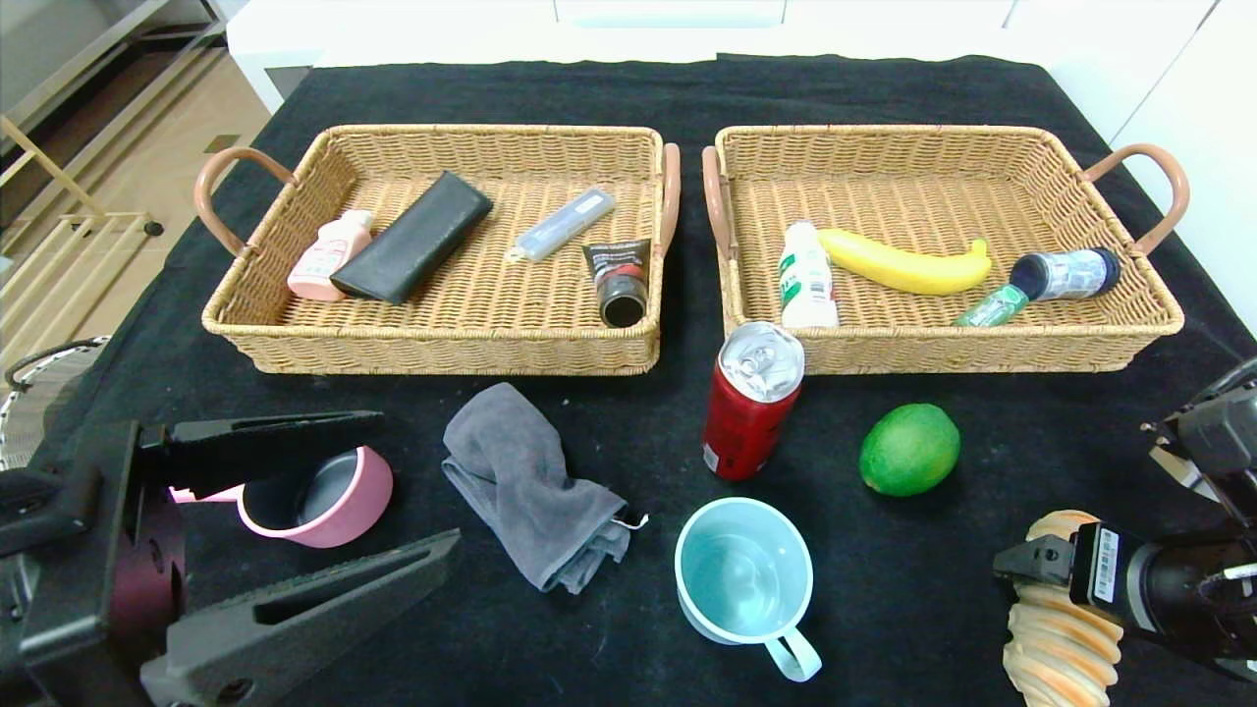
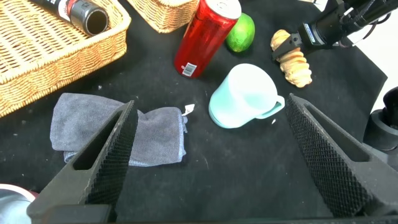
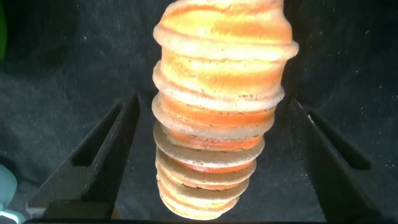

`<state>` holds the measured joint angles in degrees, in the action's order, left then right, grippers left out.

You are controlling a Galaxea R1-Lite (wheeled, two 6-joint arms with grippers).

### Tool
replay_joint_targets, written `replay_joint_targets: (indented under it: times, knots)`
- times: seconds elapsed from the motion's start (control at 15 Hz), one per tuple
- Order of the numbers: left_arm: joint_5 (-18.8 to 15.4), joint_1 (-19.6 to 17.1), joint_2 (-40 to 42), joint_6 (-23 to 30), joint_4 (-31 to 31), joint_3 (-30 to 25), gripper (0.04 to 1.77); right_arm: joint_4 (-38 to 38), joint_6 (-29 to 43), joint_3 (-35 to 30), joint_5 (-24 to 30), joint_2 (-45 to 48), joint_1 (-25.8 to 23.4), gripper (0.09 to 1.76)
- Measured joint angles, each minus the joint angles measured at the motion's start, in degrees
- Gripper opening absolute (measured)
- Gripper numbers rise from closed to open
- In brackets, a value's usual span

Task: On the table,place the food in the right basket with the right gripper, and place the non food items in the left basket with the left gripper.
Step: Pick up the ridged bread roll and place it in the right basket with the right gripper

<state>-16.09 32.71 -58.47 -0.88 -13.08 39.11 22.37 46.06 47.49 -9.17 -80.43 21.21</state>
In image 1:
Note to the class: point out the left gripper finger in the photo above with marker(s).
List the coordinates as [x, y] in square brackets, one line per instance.
[255, 447]
[373, 589]

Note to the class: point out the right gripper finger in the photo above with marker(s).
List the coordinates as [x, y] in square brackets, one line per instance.
[1036, 565]

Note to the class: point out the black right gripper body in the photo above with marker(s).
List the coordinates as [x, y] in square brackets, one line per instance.
[1102, 565]

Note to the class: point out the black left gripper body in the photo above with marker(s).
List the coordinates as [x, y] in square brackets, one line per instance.
[79, 589]

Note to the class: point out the striped bread loaf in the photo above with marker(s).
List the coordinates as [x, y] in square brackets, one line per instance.
[1061, 648]

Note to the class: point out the green lime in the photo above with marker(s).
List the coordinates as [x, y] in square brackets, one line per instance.
[908, 450]

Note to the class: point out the red soda can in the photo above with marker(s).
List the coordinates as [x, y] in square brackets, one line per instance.
[746, 422]

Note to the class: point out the pink saucepan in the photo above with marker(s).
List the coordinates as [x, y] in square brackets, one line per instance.
[363, 491]

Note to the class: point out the black tablecloth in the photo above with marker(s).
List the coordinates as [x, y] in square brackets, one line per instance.
[933, 589]

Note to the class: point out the grey towel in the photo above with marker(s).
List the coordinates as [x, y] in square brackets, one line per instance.
[520, 481]

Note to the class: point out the small pink bottle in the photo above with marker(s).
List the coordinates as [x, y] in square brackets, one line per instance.
[329, 258]

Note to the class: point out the black leather case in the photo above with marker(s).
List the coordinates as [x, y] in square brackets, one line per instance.
[412, 239]

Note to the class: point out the small green packet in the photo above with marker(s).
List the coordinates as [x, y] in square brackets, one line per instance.
[992, 307]

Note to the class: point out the light blue mug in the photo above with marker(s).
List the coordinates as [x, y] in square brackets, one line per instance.
[746, 579]

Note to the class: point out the clear bottle with dark cap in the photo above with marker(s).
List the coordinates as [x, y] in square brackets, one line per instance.
[1070, 274]

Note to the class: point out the yellow banana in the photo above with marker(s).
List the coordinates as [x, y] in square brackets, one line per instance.
[903, 265]

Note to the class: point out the light wooden rack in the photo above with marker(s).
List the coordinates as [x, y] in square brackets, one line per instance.
[39, 155]

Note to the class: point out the white yogurt drink bottle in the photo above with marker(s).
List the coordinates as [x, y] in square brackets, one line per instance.
[807, 283]

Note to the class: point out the clear blue plastic case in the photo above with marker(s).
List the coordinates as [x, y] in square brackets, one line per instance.
[565, 224]

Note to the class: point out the black cosmetic tube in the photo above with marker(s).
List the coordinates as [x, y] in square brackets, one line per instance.
[619, 273]

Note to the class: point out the grey metal shelf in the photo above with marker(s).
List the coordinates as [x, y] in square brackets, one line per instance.
[98, 49]

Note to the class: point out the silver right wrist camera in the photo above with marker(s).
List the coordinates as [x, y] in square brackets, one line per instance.
[1183, 466]

